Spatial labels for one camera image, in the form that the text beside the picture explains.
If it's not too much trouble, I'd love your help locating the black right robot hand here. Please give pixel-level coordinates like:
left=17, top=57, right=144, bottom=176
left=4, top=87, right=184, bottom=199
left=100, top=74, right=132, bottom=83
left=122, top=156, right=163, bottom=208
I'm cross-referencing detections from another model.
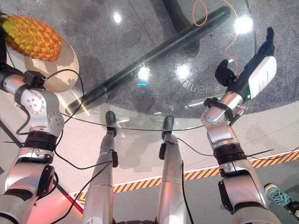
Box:
left=214, top=27, right=278, bottom=100

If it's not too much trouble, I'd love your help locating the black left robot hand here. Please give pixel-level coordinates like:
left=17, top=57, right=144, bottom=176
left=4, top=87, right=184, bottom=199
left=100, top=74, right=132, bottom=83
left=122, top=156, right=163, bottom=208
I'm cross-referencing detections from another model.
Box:
left=0, top=30, right=24, bottom=76

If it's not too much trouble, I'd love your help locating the yellow toy pineapple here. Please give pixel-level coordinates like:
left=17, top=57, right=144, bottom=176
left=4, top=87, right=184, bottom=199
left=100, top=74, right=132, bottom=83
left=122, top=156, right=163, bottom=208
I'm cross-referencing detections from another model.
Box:
left=1, top=14, right=63, bottom=63

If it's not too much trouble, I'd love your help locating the beige round plate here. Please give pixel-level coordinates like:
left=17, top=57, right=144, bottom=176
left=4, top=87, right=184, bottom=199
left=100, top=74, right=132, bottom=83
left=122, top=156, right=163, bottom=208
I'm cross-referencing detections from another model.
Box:
left=24, top=41, right=79, bottom=93

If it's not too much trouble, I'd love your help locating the dark right robot foot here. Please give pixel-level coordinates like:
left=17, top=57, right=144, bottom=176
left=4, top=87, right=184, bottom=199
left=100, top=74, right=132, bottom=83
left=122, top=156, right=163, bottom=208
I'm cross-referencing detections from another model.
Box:
left=162, top=115, right=175, bottom=133

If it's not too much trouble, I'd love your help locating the dark robot foot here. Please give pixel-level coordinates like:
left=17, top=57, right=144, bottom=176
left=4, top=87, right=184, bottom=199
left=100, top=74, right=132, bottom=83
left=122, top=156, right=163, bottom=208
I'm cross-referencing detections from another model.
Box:
left=162, top=115, right=175, bottom=133
left=105, top=111, right=117, bottom=128

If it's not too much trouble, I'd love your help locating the black table base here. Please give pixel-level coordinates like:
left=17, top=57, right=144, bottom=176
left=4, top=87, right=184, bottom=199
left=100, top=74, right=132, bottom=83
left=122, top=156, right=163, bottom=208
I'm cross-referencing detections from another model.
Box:
left=64, top=0, right=232, bottom=116

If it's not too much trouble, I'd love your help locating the yellow black hazard tape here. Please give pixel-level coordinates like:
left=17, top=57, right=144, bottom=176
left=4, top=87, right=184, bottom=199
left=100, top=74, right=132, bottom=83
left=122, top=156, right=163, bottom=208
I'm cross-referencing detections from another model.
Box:
left=72, top=149, right=299, bottom=202

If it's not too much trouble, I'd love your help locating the person's foot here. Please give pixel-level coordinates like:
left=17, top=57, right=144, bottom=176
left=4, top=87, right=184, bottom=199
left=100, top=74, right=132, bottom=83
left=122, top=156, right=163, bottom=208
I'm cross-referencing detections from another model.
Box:
left=263, top=183, right=299, bottom=215

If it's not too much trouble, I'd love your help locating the dark left robot foot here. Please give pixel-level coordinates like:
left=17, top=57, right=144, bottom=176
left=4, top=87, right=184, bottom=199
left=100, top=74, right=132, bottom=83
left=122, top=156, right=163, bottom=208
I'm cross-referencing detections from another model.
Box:
left=105, top=111, right=117, bottom=128

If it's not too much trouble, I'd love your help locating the silver right robot leg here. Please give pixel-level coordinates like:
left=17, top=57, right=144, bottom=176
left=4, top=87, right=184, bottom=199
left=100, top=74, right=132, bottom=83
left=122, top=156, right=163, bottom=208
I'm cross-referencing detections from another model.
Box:
left=155, top=130, right=188, bottom=224

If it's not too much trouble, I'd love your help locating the silver robot leg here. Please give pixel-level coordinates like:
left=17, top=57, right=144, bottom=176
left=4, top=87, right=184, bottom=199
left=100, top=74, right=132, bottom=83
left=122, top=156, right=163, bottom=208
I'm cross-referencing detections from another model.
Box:
left=155, top=130, right=188, bottom=224
left=81, top=126, right=119, bottom=224

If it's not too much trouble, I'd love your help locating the silver left robot leg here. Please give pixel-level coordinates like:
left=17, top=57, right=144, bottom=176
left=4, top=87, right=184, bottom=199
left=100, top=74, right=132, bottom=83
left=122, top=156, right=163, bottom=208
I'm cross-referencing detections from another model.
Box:
left=81, top=126, right=119, bottom=224

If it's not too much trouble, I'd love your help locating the orange cable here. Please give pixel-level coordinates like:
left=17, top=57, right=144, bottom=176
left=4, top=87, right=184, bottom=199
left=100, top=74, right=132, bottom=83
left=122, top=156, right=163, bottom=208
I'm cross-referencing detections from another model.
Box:
left=192, top=0, right=249, bottom=78

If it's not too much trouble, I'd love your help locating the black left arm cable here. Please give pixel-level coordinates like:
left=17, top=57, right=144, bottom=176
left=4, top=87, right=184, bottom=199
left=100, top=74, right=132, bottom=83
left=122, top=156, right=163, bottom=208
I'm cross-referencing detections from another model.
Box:
left=15, top=69, right=115, bottom=224

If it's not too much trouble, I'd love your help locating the black right leg cable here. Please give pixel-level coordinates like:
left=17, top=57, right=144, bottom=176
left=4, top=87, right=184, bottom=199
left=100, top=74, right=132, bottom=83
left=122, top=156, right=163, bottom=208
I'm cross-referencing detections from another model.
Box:
left=174, top=137, right=274, bottom=156

